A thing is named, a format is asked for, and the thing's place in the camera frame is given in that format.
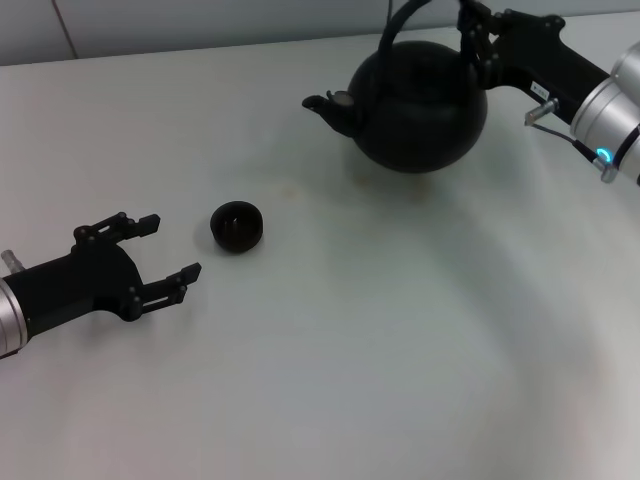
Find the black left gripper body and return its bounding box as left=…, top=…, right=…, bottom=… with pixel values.
left=0, top=237, right=145, bottom=342

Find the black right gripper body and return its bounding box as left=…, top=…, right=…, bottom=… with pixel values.
left=487, top=12, right=612, bottom=121

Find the small dark teacup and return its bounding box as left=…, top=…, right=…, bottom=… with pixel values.
left=209, top=200, right=265, bottom=255

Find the black cast iron teapot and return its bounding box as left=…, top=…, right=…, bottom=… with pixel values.
left=301, top=0, right=489, bottom=175

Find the right gripper cable connector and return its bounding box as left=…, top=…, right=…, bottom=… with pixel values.
left=523, top=98, right=617, bottom=185

